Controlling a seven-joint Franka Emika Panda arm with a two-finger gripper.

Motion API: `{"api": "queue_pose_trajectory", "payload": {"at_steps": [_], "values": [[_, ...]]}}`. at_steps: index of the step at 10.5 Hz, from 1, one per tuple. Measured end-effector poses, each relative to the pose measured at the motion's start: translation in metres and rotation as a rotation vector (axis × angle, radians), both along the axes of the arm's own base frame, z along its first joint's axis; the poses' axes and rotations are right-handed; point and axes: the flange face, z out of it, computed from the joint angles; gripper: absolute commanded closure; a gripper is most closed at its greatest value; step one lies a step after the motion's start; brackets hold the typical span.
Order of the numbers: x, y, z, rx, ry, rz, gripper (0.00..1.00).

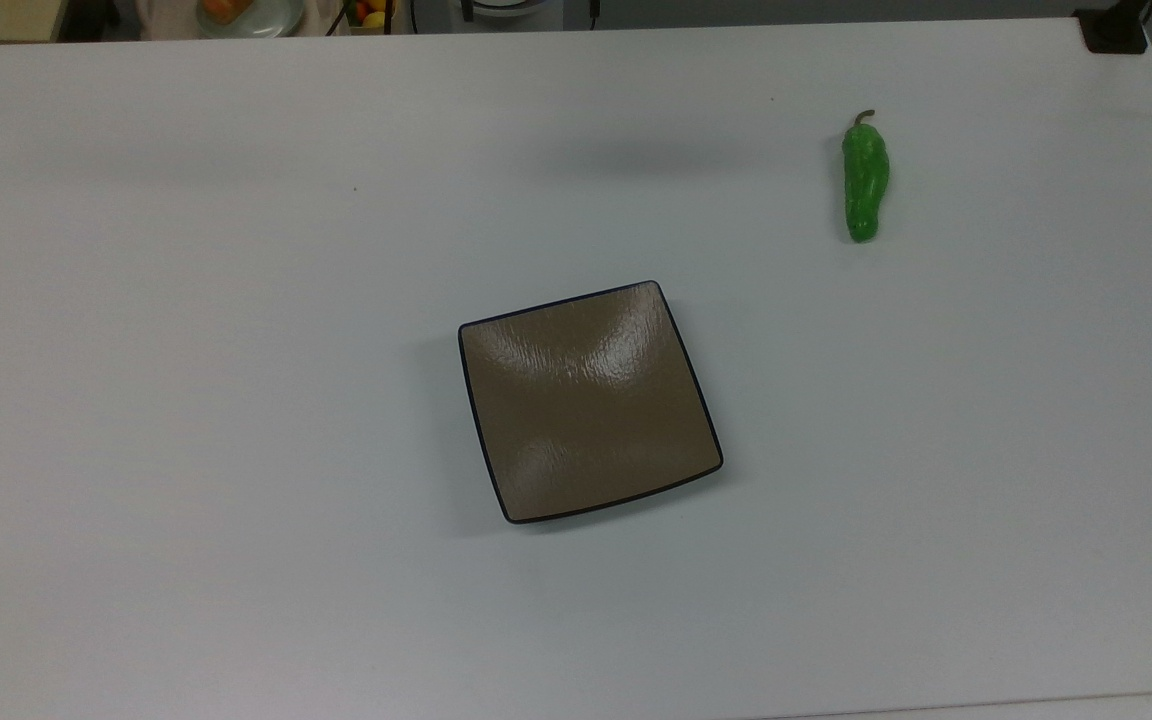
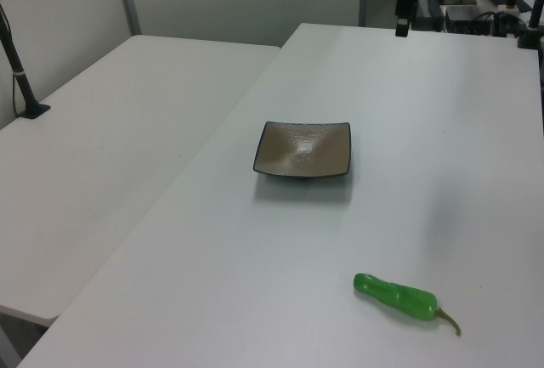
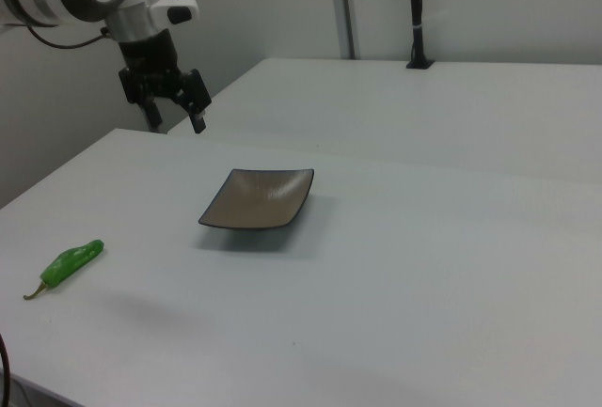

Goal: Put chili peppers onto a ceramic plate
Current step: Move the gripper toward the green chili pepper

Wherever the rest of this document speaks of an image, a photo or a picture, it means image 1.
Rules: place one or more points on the green chili pepper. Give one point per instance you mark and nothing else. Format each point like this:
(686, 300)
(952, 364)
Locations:
(864, 180)

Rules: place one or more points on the pale green round plate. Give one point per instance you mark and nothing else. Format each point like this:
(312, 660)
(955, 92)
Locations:
(276, 20)

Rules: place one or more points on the brown square ceramic plate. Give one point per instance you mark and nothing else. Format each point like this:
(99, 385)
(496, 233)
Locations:
(586, 410)

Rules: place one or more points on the orange food item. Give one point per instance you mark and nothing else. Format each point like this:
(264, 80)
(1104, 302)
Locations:
(226, 8)

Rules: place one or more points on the black table clamp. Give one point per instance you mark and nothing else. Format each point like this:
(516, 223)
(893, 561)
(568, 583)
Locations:
(1114, 32)

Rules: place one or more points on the basket of colourful fruit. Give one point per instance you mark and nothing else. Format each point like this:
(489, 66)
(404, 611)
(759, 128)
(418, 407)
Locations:
(373, 14)

